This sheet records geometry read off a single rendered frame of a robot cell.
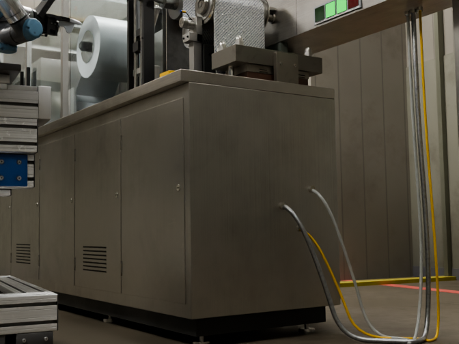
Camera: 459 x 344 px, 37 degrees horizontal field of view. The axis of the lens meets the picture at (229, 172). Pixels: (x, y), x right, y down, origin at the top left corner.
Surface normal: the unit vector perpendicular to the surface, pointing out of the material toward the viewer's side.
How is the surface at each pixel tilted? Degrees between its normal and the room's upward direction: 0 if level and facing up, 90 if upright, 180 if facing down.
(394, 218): 90
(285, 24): 90
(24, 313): 90
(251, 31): 90
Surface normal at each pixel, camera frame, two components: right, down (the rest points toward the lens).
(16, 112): 0.43, -0.08
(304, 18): -0.84, -0.04
